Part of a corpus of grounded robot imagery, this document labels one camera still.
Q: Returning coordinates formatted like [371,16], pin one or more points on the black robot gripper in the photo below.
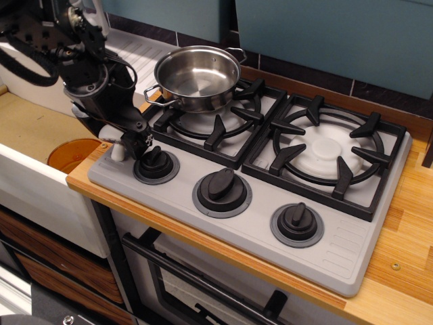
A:
[102,94]

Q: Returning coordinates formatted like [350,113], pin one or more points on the stainless steel pot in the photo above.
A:
[196,79]

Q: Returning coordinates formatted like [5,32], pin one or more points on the white toy mushroom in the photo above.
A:
[113,135]

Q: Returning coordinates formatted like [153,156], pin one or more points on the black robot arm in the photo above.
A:
[58,37]

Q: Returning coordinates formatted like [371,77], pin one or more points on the black left stove knob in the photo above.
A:
[156,167]

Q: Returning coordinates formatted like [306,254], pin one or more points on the black stove knob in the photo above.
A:
[297,225]
[156,167]
[222,194]

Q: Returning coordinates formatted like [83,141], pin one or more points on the black middle stove knob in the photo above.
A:
[222,194]

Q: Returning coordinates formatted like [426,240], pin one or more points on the grey toy stove top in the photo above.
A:
[338,261]

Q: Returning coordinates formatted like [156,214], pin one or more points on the black right stove knob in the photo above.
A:
[297,225]

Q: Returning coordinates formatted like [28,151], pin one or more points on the orange plastic bowl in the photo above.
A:
[69,155]

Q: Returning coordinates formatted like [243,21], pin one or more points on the white toy sink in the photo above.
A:
[34,122]

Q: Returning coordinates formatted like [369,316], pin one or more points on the grey toy faucet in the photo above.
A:
[94,12]

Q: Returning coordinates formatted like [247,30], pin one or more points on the wooden drawer front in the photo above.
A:
[64,268]

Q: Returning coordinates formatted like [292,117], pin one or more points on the black left burner grate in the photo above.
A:
[224,136]

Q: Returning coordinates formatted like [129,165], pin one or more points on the black burner grate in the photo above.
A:
[342,159]
[224,136]

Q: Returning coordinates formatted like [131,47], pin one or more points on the toy oven door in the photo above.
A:
[193,287]

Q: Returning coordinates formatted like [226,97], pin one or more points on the black right burner grate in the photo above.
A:
[342,159]

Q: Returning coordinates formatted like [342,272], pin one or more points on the black oven door handle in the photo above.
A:
[199,282]

